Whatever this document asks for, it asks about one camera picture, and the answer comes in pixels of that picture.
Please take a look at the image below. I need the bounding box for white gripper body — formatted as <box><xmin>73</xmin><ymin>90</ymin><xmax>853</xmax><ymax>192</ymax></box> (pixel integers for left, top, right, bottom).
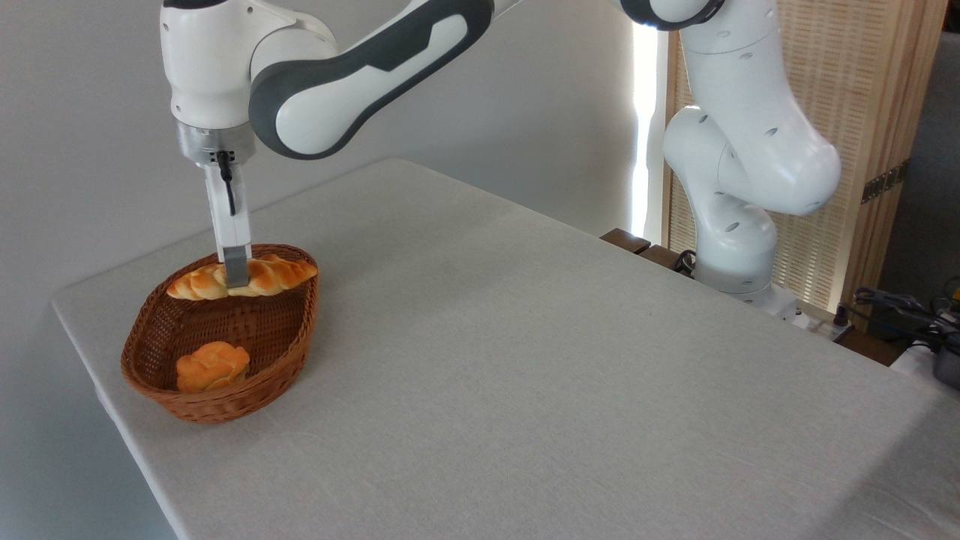
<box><xmin>203</xmin><ymin>161</ymin><xmax>254</xmax><ymax>260</ymax></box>

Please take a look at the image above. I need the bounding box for long braided bread loaf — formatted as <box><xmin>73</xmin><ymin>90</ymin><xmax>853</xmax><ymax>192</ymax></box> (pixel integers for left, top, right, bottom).
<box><xmin>166</xmin><ymin>253</ymin><xmax>320</xmax><ymax>302</ymax></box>

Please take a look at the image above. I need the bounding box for brown wicker basket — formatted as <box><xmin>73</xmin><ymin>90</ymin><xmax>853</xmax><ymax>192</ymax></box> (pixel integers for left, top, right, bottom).
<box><xmin>121</xmin><ymin>243</ymin><xmax>321</xmax><ymax>426</ymax></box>

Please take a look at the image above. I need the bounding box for small round bread roll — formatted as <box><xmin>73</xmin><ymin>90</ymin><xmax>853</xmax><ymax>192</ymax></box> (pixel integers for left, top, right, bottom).
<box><xmin>175</xmin><ymin>341</ymin><xmax>251</xmax><ymax>395</ymax></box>

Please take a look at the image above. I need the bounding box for dark brown wooden board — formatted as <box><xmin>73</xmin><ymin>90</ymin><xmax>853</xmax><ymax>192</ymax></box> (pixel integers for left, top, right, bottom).
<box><xmin>599</xmin><ymin>228</ymin><xmax>700</xmax><ymax>280</ymax></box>

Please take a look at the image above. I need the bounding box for grey tablecloth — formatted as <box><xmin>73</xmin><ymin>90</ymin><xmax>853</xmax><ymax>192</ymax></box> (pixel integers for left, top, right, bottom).
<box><xmin>51</xmin><ymin>157</ymin><xmax>960</xmax><ymax>540</ymax></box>

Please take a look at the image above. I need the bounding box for white power strip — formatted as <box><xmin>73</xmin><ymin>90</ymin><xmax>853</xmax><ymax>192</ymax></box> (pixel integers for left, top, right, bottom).
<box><xmin>795</xmin><ymin>311</ymin><xmax>857</xmax><ymax>344</ymax></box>

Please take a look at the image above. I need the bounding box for dark metal screen hinge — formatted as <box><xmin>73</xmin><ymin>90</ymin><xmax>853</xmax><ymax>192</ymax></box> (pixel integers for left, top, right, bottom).
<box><xmin>860</xmin><ymin>160</ymin><xmax>911</xmax><ymax>205</ymax></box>

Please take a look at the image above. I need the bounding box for grey device box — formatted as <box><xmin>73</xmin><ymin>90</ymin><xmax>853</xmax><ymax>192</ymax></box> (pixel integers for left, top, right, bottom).
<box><xmin>932</xmin><ymin>348</ymin><xmax>960</xmax><ymax>390</ymax></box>

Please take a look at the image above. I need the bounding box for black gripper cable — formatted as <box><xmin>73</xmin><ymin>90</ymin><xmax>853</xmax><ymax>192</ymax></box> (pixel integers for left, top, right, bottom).
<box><xmin>215</xmin><ymin>150</ymin><xmax>238</xmax><ymax>218</ymax></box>

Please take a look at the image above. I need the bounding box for black cable bundle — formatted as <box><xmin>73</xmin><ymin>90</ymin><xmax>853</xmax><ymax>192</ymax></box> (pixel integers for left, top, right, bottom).
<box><xmin>853</xmin><ymin>286</ymin><xmax>960</xmax><ymax>353</ymax></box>

